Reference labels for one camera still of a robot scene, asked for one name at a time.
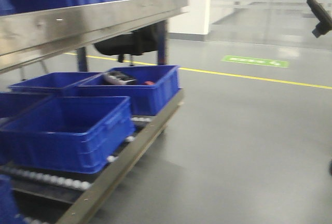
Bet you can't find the blue crate rear right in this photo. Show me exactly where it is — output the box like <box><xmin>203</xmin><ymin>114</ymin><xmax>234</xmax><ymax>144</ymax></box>
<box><xmin>77</xmin><ymin>65</ymin><xmax>180</xmax><ymax>116</ymax></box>

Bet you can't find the blue crate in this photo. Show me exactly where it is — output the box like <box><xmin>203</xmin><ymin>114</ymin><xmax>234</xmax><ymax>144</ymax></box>
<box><xmin>1</xmin><ymin>96</ymin><xmax>135</xmax><ymax>174</ymax></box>
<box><xmin>77</xmin><ymin>65</ymin><xmax>180</xmax><ymax>116</ymax></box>
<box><xmin>8</xmin><ymin>72</ymin><xmax>101</xmax><ymax>96</ymax></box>

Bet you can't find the black office chair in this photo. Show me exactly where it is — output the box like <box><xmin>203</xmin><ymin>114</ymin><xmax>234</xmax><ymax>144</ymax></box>
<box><xmin>93</xmin><ymin>21</ymin><xmax>166</xmax><ymax>63</ymax></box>

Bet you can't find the blue crate front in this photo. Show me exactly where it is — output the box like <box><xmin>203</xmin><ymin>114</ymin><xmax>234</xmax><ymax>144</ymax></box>
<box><xmin>1</xmin><ymin>96</ymin><xmax>135</xmax><ymax>174</ymax></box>

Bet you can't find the blue crate rear left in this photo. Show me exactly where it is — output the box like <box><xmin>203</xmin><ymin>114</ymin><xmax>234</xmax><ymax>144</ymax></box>
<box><xmin>8</xmin><ymin>72</ymin><xmax>101</xmax><ymax>96</ymax></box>

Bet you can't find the lower rack steel rail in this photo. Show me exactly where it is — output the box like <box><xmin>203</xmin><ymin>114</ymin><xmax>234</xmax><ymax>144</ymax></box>
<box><xmin>57</xmin><ymin>88</ymin><xmax>185</xmax><ymax>223</ymax></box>

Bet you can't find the stainless steel shelf rail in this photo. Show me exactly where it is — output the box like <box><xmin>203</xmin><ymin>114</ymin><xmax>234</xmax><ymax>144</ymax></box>
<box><xmin>1</xmin><ymin>0</ymin><xmax>189</xmax><ymax>73</ymax></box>

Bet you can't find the black cable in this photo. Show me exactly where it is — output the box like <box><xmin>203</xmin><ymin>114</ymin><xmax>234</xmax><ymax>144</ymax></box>
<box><xmin>302</xmin><ymin>0</ymin><xmax>332</xmax><ymax>38</ymax></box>

